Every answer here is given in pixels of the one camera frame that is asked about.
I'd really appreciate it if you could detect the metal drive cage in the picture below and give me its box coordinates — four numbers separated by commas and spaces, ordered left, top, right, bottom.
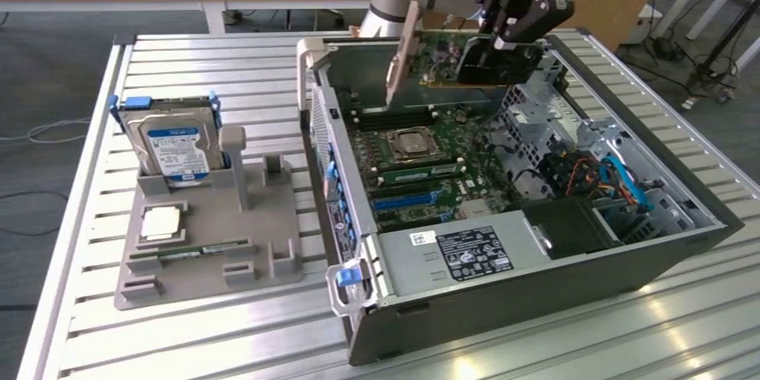
502, 41, 699, 241

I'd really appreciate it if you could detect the black wheeled stand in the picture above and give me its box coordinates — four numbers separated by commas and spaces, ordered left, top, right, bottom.
681, 0, 760, 108

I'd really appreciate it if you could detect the hard disk blue carrier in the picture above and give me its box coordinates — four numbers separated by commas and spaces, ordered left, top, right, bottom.
109, 93, 225, 189

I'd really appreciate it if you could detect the white floor box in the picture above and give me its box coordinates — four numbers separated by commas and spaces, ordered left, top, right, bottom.
629, 2, 655, 46

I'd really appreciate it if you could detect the blue disk wire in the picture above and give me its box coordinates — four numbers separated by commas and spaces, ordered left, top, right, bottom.
599, 155, 655, 213

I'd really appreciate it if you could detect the green motherboard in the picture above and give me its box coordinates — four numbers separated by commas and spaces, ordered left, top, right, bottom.
342, 103, 526, 233

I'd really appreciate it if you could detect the grey power supply unit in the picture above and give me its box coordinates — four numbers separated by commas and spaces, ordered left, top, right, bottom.
375, 210, 550, 300

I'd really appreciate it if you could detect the black floor cable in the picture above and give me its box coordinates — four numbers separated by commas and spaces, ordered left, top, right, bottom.
0, 191, 67, 236

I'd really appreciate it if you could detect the clean silver CPU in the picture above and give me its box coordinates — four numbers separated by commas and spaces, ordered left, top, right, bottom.
138, 207, 182, 241

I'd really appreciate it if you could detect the grey latch blue tab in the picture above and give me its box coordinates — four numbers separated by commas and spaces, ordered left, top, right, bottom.
325, 257, 381, 318

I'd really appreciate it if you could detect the red orange wire bundle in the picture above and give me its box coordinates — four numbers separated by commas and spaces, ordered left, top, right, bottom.
562, 158, 615, 198

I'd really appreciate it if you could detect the silver CPU in socket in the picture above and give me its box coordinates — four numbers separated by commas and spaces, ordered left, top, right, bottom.
383, 125, 450, 166

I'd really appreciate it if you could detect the grey parts rack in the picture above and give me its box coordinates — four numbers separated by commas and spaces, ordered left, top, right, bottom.
111, 125, 307, 312

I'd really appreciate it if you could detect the green graphics card black cooler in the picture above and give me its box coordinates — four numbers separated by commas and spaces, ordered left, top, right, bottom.
383, 0, 546, 110

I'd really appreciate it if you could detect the black PC case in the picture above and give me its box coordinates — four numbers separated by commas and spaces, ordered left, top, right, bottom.
295, 28, 746, 368

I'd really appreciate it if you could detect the CPU with smeared lid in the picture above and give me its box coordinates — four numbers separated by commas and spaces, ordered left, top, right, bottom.
397, 130, 431, 155

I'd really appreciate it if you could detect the blue expansion slot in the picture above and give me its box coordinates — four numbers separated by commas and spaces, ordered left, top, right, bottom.
370, 190, 445, 213

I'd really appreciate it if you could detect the white floor cable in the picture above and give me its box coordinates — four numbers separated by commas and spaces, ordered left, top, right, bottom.
0, 116, 94, 144

